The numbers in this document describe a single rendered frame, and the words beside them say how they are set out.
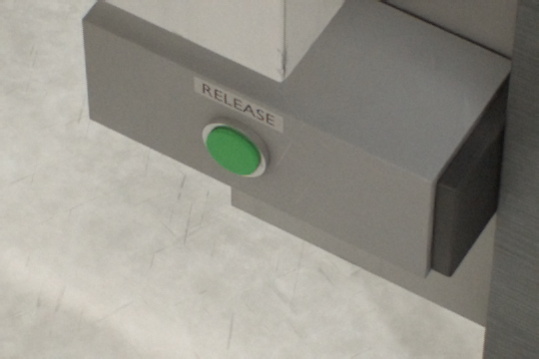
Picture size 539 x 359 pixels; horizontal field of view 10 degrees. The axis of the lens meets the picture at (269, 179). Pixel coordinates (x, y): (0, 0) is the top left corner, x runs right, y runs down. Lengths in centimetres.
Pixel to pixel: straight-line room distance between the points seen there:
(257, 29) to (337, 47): 22
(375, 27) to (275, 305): 135
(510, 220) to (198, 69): 17
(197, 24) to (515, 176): 25
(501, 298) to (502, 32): 16
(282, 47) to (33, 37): 177
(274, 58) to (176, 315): 156
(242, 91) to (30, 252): 142
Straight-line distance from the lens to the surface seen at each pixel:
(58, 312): 285
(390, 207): 149
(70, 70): 302
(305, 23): 130
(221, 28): 130
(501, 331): 161
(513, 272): 156
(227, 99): 150
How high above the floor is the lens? 235
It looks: 53 degrees down
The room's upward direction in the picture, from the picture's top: straight up
